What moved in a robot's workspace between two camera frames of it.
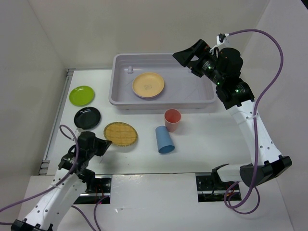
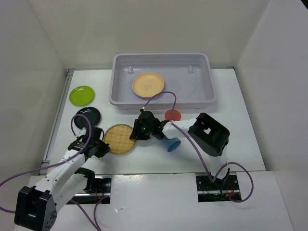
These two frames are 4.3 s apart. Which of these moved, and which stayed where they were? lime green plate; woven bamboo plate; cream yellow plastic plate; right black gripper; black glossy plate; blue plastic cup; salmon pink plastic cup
Moved: right black gripper; blue plastic cup; woven bamboo plate
Stayed: lime green plate; black glossy plate; cream yellow plastic plate; salmon pink plastic cup
